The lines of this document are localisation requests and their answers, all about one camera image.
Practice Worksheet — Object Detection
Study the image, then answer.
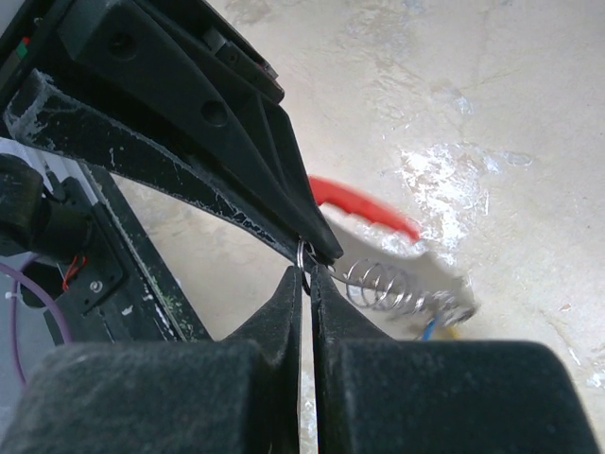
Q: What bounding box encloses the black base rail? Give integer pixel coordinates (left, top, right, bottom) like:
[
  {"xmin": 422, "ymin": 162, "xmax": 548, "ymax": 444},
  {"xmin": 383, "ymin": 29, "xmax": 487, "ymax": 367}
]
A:
[{"xmin": 28, "ymin": 158, "xmax": 211, "ymax": 341}]

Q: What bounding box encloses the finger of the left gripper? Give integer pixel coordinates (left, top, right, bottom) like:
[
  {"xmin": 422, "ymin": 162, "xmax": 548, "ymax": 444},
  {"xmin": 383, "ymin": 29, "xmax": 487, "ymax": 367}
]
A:
[{"xmin": 60, "ymin": 1, "xmax": 342, "ymax": 259}]

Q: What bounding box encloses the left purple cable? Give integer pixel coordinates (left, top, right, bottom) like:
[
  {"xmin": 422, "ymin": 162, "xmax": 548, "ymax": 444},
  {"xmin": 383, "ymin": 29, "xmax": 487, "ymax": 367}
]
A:
[{"xmin": 0, "ymin": 254, "xmax": 75, "ymax": 389}]

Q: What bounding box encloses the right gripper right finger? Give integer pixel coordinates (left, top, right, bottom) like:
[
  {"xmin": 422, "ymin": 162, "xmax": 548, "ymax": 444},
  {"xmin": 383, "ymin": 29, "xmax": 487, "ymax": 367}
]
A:
[{"xmin": 311, "ymin": 267, "xmax": 599, "ymax": 453}]

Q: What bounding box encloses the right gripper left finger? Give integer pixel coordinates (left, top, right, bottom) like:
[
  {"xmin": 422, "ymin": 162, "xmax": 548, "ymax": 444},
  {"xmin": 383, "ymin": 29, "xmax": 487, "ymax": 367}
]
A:
[{"xmin": 1, "ymin": 267, "xmax": 302, "ymax": 453}]

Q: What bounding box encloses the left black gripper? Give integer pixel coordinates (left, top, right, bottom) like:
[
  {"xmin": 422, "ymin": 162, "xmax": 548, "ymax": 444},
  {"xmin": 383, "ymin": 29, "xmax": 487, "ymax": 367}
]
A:
[{"xmin": 1, "ymin": 1, "xmax": 326, "ymax": 263}]

